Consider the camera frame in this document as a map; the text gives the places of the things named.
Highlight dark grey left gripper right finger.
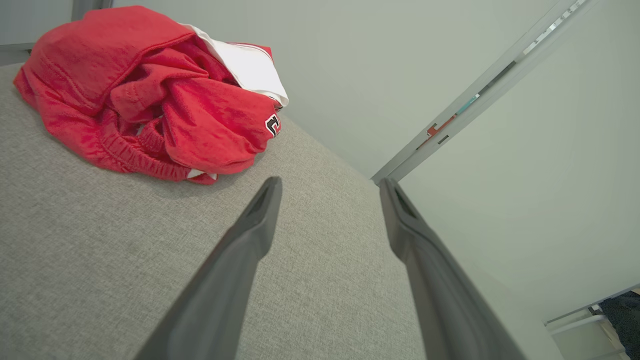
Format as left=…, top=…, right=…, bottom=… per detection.
left=379, top=178, right=527, bottom=360

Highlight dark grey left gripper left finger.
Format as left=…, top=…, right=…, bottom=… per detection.
left=134, top=176, right=283, bottom=360

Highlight red Bulls basketball jersey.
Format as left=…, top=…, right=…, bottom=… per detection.
left=110, top=22, right=290, bottom=177

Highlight red basketball shorts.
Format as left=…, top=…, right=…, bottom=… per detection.
left=13, top=6, right=218, bottom=186

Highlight dark fabric item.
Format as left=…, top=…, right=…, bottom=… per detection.
left=599, top=291, right=640, bottom=359

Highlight grey baseboard strip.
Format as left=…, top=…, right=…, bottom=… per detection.
left=0, top=43, right=36, bottom=67

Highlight white metal rack frame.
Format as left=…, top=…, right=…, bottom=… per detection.
left=544, top=300, right=628, bottom=360

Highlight grey aluminium frame profile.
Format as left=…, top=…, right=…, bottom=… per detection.
left=371, top=0, right=601, bottom=184

